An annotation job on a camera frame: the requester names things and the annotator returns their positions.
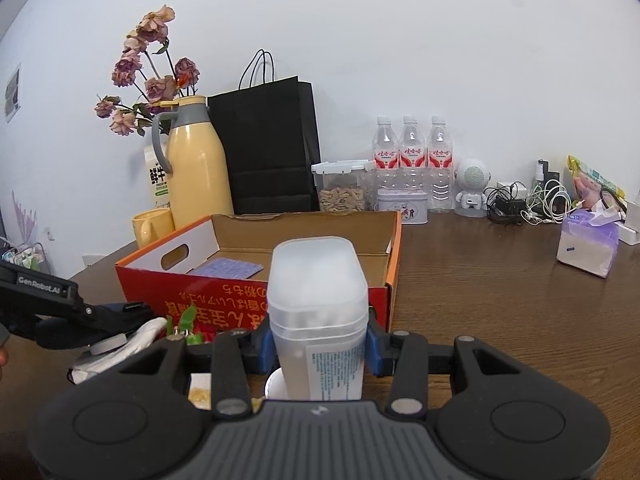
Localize white cloth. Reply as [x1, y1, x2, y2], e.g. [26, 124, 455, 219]
[69, 317, 167, 386]

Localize white milk carton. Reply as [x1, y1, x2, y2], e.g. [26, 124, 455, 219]
[144, 142, 171, 209]

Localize purple wall decal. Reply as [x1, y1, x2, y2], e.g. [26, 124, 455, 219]
[11, 190, 39, 248]

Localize yellow thermos jug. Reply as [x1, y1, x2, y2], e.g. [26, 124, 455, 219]
[151, 96, 235, 231]

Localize white charger block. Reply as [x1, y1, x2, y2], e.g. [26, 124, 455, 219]
[496, 180, 528, 202]

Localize clear container of seeds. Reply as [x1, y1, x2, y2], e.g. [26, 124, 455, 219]
[311, 160, 375, 212]

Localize purple tissue pack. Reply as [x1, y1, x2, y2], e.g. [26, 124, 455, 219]
[556, 208, 621, 278]

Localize black charger with cable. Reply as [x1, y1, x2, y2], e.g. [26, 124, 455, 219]
[484, 183, 528, 225]

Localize red orange cardboard box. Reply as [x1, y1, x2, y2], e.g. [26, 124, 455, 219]
[115, 210, 403, 347]

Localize clear water bottle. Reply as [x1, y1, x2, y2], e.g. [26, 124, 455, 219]
[426, 116, 455, 213]
[371, 116, 400, 196]
[398, 115, 427, 192]

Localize black paper bag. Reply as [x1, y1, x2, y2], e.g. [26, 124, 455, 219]
[207, 49, 322, 215]

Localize white robot speaker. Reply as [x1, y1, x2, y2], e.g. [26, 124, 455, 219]
[454, 157, 493, 218]

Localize white cables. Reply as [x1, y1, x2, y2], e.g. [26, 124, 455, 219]
[520, 180, 574, 225]

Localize white tin box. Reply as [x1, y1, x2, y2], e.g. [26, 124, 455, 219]
[376, 188, 428, 225]

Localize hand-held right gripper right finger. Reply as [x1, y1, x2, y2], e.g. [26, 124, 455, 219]
[367, 310, 521, 415]

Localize translucent plastic container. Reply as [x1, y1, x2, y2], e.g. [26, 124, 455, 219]
[266, 236, 371, 402]

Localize yellow plush fabric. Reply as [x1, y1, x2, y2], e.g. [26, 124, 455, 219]
[189, 385, 266, 411]

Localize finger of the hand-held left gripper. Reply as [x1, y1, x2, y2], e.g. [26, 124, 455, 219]
[32, 316, 151, 351]
[80, 301, 154, 322]

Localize colourful snack bag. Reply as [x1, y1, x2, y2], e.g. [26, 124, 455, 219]
[566, 155, 627, 221]

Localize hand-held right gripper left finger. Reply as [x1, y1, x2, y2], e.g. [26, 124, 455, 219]
[118, 317, 276, 421]

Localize dried pink flowers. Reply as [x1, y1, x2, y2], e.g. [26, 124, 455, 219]
[95, 5, 201, 137]

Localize wall picture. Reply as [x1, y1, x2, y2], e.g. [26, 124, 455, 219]
[5, 63, 22, 123]

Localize yellow mug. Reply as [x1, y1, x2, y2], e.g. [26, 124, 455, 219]
[132, 208, 175, 248]

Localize purple cloth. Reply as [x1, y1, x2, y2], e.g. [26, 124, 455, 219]
[192, 257, 264, 281]

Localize wire basket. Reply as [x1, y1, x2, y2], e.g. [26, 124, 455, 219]
[0, 240, 51, 276]

